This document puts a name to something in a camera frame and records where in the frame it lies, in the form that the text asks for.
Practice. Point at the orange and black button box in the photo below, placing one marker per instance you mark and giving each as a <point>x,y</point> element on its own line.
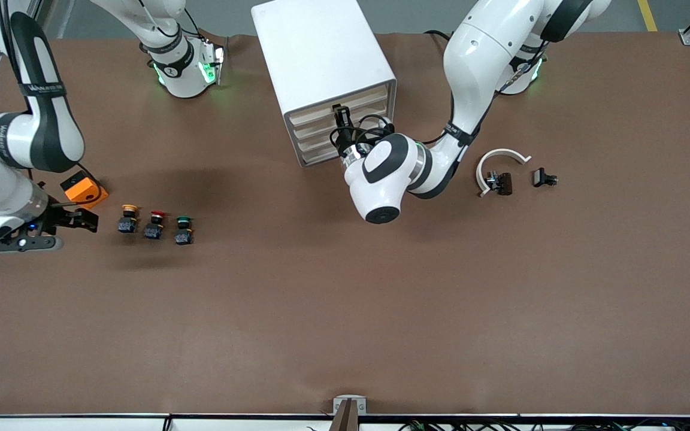
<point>84,190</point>

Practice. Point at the small black component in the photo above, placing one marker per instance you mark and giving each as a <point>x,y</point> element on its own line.
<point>541,177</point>

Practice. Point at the white curved plastic part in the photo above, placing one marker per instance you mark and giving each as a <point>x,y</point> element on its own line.
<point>501,152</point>

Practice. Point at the yellow push button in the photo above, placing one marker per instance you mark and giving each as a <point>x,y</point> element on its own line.
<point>128,222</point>

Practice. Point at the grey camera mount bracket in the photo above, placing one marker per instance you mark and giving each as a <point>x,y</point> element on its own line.
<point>350,407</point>

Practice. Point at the brown table cover mat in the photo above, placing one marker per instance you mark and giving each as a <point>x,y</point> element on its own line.
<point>345,299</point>

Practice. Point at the white table edge rail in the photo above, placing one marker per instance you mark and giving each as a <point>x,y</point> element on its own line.
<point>81,424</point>

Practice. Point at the red push button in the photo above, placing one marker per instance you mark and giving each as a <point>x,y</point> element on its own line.
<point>154,228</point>

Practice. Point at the green push button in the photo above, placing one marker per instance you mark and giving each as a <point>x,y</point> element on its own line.
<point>183,234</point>

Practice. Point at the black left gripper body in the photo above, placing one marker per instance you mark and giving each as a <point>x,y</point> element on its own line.
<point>343,137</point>

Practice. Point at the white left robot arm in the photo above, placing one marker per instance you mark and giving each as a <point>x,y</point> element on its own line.
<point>489,60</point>

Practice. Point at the small dark brown component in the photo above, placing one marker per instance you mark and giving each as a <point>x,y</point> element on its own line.
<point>502,183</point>

